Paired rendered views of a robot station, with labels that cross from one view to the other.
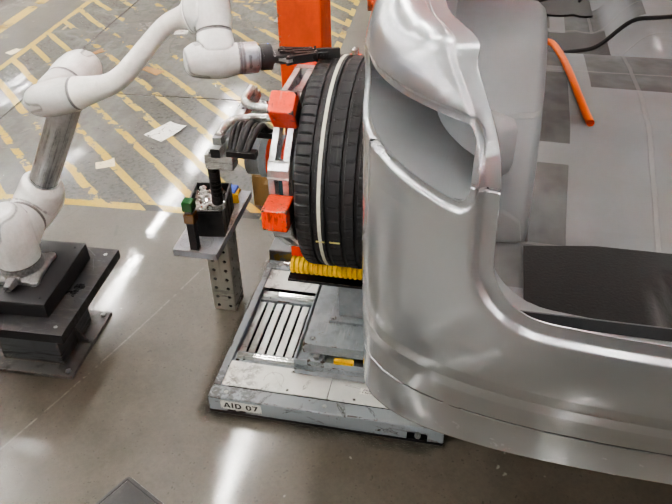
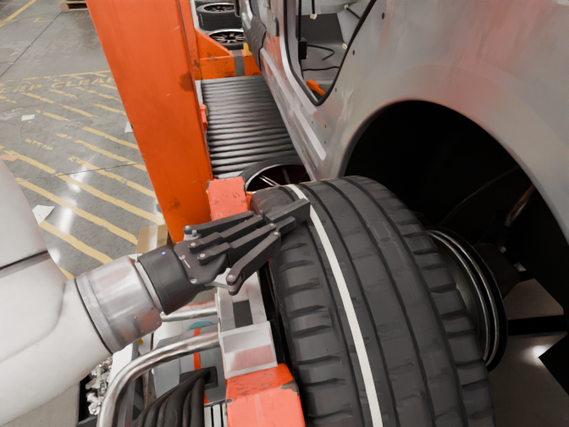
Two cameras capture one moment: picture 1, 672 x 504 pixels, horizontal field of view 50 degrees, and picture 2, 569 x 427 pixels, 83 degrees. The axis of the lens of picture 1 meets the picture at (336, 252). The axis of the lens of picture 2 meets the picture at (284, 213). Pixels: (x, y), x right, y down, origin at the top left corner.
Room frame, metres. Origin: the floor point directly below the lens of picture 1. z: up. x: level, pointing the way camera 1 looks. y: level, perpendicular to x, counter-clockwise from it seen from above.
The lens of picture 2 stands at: (1.72, 0.16, 1.51)
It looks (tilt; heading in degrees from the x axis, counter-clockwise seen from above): 44 degrees down; 334
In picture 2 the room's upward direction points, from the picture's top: straight up
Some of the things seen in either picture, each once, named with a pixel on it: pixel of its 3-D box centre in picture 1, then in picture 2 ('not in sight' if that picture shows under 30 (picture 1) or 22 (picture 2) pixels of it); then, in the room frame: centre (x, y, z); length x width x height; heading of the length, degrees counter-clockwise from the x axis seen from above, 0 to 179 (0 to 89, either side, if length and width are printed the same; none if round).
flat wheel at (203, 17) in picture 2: not in sight; (221, 16); (6.89, -1.32, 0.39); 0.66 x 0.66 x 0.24
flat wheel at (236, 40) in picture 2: not in sight; (230, 47); (5.48, -0.99, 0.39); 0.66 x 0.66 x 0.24
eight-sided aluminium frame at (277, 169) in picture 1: (302, 158); (250, 352); (2.01, 0.10, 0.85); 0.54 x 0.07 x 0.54; 168
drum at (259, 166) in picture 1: (280, 156); (215, 361); (2.02, 0.17, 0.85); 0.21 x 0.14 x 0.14; 78
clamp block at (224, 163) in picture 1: (221, 158); not in sight; (1.88, 0.34, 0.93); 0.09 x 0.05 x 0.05; 78
